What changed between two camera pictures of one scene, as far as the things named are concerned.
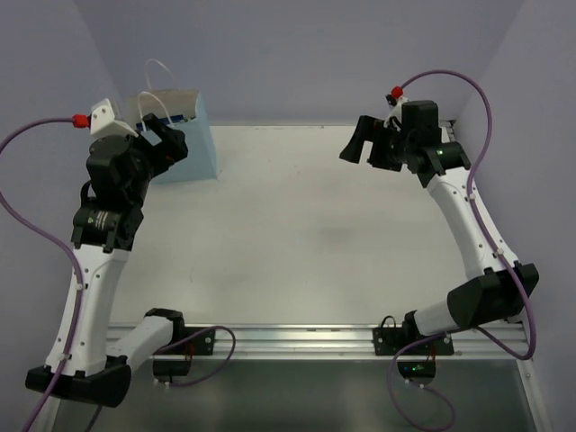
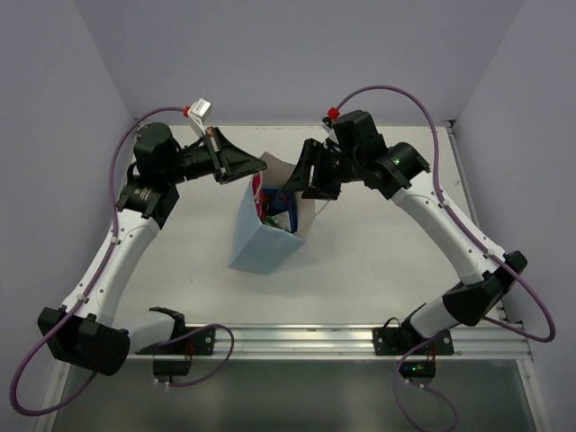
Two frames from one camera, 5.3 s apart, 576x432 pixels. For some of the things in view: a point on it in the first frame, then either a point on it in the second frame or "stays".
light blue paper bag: x=186 y=110 to x=260 y=248
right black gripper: x=377 y=147 to x=321 y=169
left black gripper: x=164 y=147 to x=217 y=156
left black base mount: x=184 y=341 stays
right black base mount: x=418 y=364 stays
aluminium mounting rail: x=507 y=342 stays
